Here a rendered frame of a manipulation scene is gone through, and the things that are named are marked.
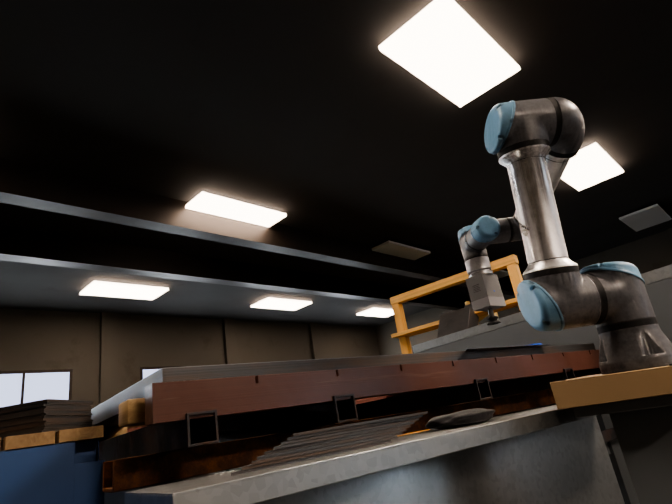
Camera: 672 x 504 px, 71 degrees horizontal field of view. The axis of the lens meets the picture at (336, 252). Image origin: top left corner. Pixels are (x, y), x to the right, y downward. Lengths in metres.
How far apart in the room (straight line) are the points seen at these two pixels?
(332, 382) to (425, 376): 0.27
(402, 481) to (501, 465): 0.31
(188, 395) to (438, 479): 0.53
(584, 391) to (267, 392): 0.64
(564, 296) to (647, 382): 0.21
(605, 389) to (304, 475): 0.65
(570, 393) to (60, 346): 9.09
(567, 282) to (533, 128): 0.35
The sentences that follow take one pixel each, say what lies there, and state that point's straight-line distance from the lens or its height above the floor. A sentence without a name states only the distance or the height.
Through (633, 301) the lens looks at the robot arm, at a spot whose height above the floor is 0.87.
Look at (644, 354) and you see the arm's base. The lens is 1.15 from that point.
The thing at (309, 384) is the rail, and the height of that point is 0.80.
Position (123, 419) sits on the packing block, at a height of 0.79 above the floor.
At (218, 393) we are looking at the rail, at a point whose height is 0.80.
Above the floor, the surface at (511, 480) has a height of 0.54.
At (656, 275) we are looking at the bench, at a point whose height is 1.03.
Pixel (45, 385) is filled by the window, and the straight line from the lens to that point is 9.48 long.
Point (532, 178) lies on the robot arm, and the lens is 1.15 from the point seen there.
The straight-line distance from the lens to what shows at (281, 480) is 0.65.
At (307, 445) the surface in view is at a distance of 0.76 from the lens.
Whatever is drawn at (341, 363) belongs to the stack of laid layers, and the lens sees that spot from 1.04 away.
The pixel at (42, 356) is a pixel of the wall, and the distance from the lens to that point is 9.57.
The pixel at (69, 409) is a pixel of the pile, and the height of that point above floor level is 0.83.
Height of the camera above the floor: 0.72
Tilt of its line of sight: 20 degrees up
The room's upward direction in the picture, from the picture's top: 9 degrees counter-clockwise
